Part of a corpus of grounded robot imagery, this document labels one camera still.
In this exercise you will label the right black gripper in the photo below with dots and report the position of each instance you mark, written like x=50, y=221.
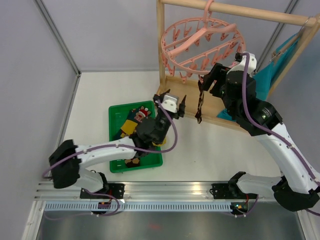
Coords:
x=219, y=72

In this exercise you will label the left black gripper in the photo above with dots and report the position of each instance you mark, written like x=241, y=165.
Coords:
x=181, y=113

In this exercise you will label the brown argyle sock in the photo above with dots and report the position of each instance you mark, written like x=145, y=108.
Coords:
x=198, y=114
x=132, y=163

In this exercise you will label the pink round clip hanger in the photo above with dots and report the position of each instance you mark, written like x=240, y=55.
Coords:
x=192, y=46

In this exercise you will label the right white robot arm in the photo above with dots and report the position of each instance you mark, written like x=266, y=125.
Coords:
x=298, y=186

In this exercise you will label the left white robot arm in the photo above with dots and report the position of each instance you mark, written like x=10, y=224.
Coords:
x=68, y=164

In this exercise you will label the wooden clothes rack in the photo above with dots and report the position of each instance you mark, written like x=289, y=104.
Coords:
x=212, y=106

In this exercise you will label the teal reindeer sock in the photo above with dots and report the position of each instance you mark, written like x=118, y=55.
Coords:
x=134, y=117

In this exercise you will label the yellow sock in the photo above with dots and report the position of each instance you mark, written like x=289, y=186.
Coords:
x=145, y=130

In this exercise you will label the green plastic tray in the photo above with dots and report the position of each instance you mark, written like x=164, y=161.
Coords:
x=117, y=115

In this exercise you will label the teal cloth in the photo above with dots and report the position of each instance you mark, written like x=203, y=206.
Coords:
x=266, y=77

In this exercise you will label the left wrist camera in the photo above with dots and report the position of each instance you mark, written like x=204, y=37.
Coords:
x=170, y=103

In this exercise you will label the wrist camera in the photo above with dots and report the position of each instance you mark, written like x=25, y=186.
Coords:
x=170, y=103
x=246, y=62

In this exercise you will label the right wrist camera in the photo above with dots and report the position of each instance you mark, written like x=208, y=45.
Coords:
x=246, y=62

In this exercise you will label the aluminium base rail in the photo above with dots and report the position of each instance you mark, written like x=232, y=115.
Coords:
x=147, y=191

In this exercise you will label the white cable duct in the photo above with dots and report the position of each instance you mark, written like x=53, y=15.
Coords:
x=136, y=206

